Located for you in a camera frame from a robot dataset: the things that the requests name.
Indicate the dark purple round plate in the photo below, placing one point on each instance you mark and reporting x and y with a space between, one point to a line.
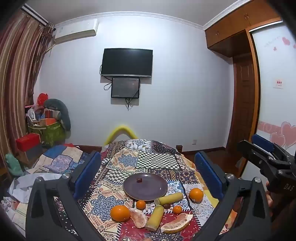
150 190

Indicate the person's right hand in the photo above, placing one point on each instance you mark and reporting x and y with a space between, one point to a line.
268 194

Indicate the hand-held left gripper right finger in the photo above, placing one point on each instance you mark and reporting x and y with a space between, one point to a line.
208 176

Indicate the wall-mounted black television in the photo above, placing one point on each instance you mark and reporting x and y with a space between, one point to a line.
127 62

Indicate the white air conditioner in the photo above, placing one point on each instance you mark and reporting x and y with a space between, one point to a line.
75 30

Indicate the wooden overhead cabinet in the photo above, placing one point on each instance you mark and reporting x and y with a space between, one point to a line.
233 30

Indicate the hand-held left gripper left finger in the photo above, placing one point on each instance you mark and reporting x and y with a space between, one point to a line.
86 176

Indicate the white wardrobe door with hearts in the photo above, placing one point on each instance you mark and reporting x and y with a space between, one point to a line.
277 104

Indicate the green storage box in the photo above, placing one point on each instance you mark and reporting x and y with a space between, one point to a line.
52 134

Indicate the peeled pomelo segment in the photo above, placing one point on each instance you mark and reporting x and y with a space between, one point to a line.
177 223
138 217

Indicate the white wall outlet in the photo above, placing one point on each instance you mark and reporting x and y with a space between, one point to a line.
194 142

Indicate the patchwork blanket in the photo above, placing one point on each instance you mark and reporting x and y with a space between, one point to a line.
111 166

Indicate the green cloth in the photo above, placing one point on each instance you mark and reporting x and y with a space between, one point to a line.
13 164

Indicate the large orange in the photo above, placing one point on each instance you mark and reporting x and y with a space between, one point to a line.
120 213
196 194

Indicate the wooden door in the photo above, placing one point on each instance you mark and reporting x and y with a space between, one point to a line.
245 104

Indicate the grey curved pillow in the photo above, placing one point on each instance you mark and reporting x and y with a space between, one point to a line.
64 113

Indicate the white crumpled cloth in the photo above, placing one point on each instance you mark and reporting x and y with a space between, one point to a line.
23 185

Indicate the wooden bedpost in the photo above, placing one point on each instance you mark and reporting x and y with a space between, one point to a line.
179 148

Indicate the red plastic bag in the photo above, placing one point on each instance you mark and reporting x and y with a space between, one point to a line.
42 99

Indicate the small black wall monitor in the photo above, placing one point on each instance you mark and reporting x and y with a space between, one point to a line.
125 88

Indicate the red box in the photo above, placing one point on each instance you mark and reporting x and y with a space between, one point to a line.
27 141

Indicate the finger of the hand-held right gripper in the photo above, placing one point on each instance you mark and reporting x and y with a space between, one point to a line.
262 141
248 148

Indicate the small paper wall sticker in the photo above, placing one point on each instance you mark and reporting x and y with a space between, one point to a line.
278 83

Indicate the striped brown curtain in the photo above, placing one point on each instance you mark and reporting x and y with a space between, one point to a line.
18 69

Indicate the yellow corn piece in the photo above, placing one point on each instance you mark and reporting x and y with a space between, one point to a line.
170 198

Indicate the small tangerine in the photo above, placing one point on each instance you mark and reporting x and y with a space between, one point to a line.
177 209
140 204

